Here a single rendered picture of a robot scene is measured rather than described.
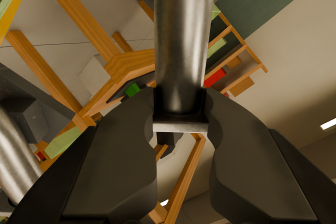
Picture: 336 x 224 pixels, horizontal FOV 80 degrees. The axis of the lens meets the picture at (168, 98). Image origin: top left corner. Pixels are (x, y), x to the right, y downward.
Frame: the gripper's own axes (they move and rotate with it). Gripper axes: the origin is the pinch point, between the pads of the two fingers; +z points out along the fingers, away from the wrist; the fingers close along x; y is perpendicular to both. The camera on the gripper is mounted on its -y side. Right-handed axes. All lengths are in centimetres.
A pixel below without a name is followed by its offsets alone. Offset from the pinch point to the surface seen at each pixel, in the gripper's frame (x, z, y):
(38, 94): -12.1, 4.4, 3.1
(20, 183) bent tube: -12.5, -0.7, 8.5
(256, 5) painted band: 215, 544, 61
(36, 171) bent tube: -12.0, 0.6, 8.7
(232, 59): 159, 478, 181
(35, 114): -12.0, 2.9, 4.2
